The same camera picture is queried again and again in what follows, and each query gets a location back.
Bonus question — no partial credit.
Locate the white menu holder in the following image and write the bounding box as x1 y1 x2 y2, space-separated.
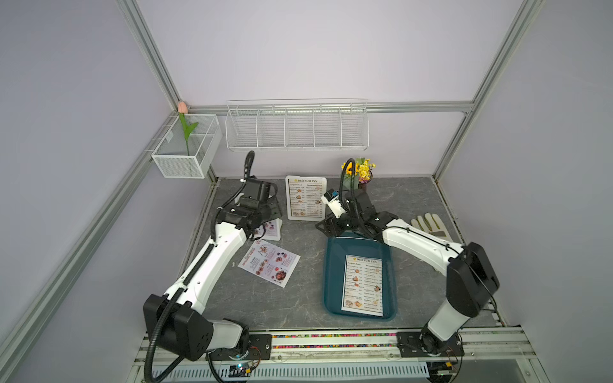
231 191 283 241
284 175 328 222

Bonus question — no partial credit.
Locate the red special menu sheet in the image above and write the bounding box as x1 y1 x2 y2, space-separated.
239 240 300 288

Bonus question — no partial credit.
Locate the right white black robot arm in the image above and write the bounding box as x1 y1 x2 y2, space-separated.
316 158 500 356

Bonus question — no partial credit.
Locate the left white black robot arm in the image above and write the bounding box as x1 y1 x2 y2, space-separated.
143 152 281 382

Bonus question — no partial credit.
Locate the sunflower bouquet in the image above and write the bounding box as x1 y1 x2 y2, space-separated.
342 157 377 184

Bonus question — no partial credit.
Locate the teal plastic tray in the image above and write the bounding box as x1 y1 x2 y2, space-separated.
322 233 397 321

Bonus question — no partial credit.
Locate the beige work glove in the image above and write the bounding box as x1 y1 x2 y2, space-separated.
410 213 453 242

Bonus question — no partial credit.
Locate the pink artificial tulip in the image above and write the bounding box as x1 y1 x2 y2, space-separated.
177 101 199 156

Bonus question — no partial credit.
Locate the white wire wall shelf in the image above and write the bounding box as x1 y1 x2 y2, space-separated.
225 98 370 150

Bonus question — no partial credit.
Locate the white mesh wall basket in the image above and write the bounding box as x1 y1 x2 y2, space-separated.
152 113 223 179

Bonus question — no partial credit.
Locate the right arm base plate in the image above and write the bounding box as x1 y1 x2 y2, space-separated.
397 330 465 357

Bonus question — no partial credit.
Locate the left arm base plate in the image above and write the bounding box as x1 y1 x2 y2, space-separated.
209 334 272 362

